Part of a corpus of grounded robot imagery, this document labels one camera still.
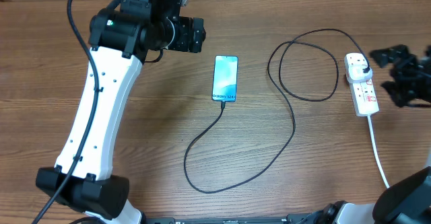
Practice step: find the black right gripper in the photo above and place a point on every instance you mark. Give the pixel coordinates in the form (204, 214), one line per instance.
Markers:
(405, 62)

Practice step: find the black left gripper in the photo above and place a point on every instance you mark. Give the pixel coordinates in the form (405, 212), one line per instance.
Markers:
(190, 40)

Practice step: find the blue Galaxy smartphone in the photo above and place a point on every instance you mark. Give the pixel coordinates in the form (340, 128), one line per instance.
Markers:
(225, 76)

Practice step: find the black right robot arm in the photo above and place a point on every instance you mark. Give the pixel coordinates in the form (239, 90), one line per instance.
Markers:
(407, 201)

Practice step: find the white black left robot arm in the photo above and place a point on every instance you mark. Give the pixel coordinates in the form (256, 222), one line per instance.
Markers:
(121, 35)

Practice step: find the white charger adapter plug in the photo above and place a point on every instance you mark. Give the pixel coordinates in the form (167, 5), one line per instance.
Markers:
(357, 74)

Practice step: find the white power strip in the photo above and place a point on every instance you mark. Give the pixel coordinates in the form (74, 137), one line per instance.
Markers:
(363, 94)

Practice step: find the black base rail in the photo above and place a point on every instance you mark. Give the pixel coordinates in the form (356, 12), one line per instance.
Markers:
(289, 219)

